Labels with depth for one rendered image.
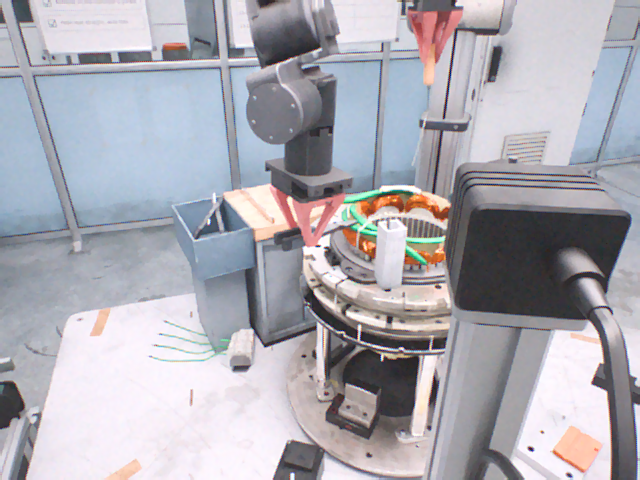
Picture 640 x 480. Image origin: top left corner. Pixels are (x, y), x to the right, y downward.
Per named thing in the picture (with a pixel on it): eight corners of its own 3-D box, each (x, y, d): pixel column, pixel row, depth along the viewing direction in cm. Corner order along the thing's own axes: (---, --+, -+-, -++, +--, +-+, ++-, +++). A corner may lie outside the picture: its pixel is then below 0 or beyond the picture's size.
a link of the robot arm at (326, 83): (345, 66, 51) (298, 61, 53) (324, 73, 45) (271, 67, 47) (340, 128, 54) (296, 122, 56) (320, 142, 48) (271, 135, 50)
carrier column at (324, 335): (319, 393, 83) (319, 301, 73) (314, 383, 85) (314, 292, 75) (332, 390, 84) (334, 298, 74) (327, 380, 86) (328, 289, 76)
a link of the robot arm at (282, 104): (331, -6, 47) (261, 22, 51) (285, -11, 38) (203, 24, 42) (360, 110, 51) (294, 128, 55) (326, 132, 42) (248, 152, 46)
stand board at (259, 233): (255, 241, 83) (254, 230, 82) (223, 203, 98) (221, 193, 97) (349, 218, 91) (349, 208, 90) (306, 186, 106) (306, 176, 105)
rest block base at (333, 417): (338, 400, 82) (338, 392, 81) (379, 417, 79) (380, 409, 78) (324, 420, 78) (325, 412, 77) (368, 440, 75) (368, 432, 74)
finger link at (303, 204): (299, 260, 55) (302, 187, 51) (269, 237, 60) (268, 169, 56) (343, 247, 59) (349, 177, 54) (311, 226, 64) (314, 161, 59)
